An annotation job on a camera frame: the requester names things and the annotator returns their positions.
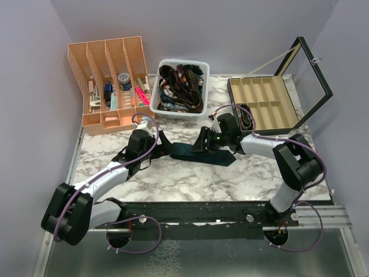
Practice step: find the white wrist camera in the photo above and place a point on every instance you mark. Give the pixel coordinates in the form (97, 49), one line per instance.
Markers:
(214, 123)
(145, 124)

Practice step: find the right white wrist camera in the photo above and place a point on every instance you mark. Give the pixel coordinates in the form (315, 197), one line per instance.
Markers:
(214, 123)

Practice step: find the aluminium frame rail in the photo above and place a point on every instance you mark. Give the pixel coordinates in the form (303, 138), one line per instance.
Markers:
(303, 215)

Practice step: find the pile of patterned ties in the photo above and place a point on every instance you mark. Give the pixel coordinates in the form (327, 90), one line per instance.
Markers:
(180, 88)

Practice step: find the pink highlighter marker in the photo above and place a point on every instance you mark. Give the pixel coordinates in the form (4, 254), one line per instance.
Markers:
(142, 96)

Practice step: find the blue round tin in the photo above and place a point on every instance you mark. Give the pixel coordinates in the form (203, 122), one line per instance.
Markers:
(124, 81)

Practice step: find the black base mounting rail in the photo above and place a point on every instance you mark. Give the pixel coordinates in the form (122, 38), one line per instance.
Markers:
(151, 228)

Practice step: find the rolled patterned tie in box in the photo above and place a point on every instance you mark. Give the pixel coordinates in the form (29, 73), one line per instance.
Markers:
(245, 118)

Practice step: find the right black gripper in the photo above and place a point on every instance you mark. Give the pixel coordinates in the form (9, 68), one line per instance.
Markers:
(200, 144)

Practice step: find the white plastic basket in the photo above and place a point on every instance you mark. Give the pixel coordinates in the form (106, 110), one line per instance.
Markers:
(155, 99)

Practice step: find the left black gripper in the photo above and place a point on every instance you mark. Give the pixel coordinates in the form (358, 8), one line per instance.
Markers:
(163, 149)

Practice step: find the black tie storage box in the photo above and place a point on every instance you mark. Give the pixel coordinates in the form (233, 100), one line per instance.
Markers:
(283, 93)

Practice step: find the orange desk file organizer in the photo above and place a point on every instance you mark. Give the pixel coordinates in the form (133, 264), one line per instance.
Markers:
(96, 66)

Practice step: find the dark green tie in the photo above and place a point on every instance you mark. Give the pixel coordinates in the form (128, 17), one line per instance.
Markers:
(182, 151)

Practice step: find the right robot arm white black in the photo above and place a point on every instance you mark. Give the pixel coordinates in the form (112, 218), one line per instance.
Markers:
(298, 163)

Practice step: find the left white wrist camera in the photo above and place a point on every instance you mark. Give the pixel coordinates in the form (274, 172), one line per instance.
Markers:
(145, 124)

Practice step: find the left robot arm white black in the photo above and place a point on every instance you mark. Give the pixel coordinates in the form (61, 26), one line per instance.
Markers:
(74, 209)

